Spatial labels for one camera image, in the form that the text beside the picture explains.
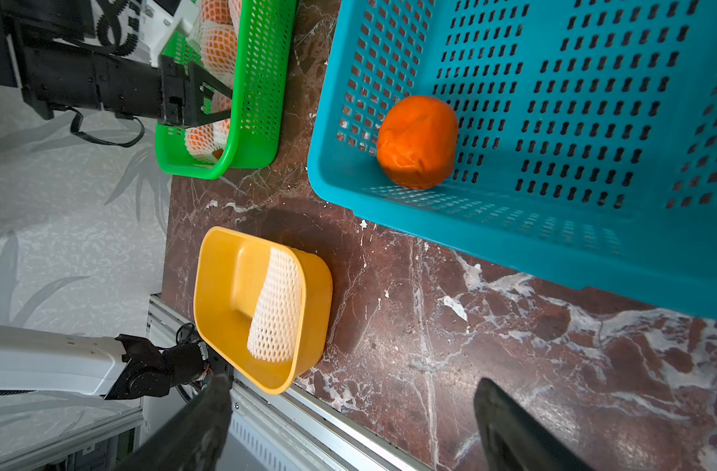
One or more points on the green plastic basket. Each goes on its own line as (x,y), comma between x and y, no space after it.
(258,86)

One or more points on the yellow plastic tray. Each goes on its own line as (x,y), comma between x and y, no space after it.
(231,272)

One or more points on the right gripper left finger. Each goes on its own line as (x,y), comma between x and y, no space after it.
(193,439)

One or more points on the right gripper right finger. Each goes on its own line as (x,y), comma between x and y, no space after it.
(512,439)

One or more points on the teal plastic basket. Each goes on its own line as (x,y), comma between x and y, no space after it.
(587,151)

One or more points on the aluminium front rail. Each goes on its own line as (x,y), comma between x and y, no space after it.
(292,431)

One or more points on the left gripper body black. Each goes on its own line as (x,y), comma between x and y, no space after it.
(76,54)

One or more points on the netted orange centre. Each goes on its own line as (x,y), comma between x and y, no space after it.
(222,12)

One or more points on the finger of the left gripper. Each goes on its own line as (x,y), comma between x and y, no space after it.
(186,94)

